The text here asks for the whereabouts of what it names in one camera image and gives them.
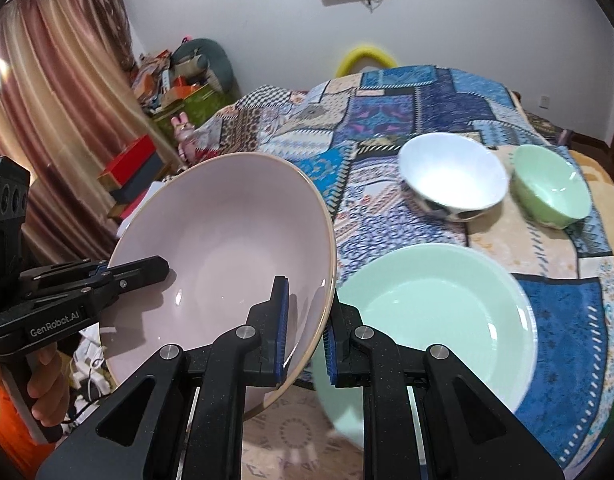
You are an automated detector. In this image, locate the white bowl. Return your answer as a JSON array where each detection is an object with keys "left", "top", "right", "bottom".
[{"left": 398, "top": 132, "right": 508, "bottom": 223}]

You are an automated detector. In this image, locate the grey-green curved pillow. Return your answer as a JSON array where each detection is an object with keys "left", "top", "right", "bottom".
[{"left": 172, "top": 37, "right": 234, "bottom": 93}]

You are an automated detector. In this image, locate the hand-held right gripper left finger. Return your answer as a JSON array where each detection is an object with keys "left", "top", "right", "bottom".
[{"left": 34, "top": 275, "right": 293, "bottom": 480}]

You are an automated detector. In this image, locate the pink bunny toy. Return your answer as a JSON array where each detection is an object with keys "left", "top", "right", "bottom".
[{"left": 171, "top": 112, "right": 198, "bottom": 161}]

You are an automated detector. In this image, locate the patchwork blanket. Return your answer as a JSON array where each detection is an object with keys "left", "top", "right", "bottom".
[{"left": 187, "top": 64, "right": 614, "bottom": 480}]

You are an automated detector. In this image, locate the green bag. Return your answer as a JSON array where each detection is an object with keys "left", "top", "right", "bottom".
[{"left": 152, "top": 85, "right": 225, "bottom": 131}]

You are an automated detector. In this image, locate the person's left hand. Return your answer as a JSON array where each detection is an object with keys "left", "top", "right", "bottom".
[{"left": 26, "top": 346, "right": 71, "bottom": 429}]

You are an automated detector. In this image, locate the red box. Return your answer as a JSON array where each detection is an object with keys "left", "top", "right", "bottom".
[{"left": 98, "top": 135, "right": 158, "bottom": 191}]

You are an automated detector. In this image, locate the green plate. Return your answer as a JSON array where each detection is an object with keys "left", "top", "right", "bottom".
[{"left": 312, "top": 245, "right": 538, "bottom": 453}]

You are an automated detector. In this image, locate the dark grey box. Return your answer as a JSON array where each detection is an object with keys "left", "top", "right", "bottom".
[{"left": 110, "top": 152, "right": 165, "bottom": 206}]

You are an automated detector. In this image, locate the pile of boxes and papers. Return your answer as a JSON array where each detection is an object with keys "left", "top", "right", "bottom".
[{"left": 132, "top": 50, "right": 208, "bottom": 111}]

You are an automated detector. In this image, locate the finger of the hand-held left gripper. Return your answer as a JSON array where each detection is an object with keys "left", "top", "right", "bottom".
[
  {"left": 18, "top": 259, "right": 110, "bottom": 287},
  {"left": 22, "top": 255, "right": 169, "bottom": 313}
]

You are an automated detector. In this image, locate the yellow foam tube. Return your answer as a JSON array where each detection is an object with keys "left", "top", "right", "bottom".
[{"left": 335, "top": 44, "right": 399, "bottom": 78}]

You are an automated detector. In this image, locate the green bowl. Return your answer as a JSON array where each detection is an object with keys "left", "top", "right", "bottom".
[{"left": 509, "top": 144, "right": 592, "bottom": 231}]

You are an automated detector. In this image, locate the dark patterned cloth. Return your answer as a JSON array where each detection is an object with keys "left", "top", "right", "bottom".
[{"left": 517, "top": 105, "right": 572, "bottom": 146}]

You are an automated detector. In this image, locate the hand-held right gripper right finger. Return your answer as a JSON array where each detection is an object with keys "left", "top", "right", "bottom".
[{"left": 323, "top": 290, "right": 565, "bottom": 480}]

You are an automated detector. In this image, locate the pink bowl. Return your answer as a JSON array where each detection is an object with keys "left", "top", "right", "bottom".
[{"left": 107, "top": 152, "right": 338, "bottom": 418}]

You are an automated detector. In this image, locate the striped brown curtain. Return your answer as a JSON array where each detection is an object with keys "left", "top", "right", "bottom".
[{"left": 0, "top": 0, "right": 183, "bottom": 271}]

